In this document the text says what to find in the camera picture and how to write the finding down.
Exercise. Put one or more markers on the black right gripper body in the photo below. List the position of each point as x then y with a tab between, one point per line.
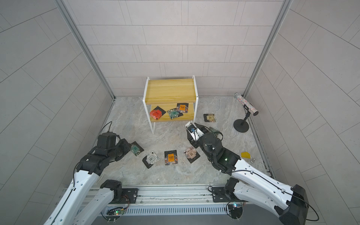
202	143

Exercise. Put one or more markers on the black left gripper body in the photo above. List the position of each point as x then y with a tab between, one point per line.
122	149

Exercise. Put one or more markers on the green label top tea bag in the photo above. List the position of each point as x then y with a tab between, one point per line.
136	149

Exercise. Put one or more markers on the beige label tea bag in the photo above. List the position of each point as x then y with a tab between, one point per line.
209	117

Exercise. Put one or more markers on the white patterned tea bag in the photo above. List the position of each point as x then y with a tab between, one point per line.
150	159

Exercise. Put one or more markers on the orange label black tea bag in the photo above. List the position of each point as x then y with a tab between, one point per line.
171	157

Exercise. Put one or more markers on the green label floral tea bag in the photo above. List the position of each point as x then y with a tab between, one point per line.
173	113

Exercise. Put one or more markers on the red tea bag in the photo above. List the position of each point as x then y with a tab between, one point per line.
157	113

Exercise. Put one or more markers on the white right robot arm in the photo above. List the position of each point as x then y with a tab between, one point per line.
246	183

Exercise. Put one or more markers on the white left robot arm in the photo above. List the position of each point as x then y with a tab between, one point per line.
86	172

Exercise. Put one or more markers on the orange label lower tea bag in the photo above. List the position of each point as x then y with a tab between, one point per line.
182	107

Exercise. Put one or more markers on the glitter roller on black stand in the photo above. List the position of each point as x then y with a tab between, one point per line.
241	125

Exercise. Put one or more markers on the yellow tag on floor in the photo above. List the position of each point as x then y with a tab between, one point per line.
246	155

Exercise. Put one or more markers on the left circuit board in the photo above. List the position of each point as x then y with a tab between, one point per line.
114	214

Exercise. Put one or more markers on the circuit board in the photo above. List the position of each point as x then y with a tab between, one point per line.
114	214
234	211

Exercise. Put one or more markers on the right circuit board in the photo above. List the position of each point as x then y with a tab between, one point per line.
234	211

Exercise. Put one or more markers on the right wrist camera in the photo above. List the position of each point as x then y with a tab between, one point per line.
193	132

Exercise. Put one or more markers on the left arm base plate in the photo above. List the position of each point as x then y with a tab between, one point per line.
126	194

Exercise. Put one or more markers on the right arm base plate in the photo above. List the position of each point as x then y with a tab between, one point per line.
219	195

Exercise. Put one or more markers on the white frame wooden shelf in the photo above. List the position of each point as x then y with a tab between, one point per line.
166	93

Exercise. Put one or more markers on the aluminium rail frame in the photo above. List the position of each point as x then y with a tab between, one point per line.
175	194

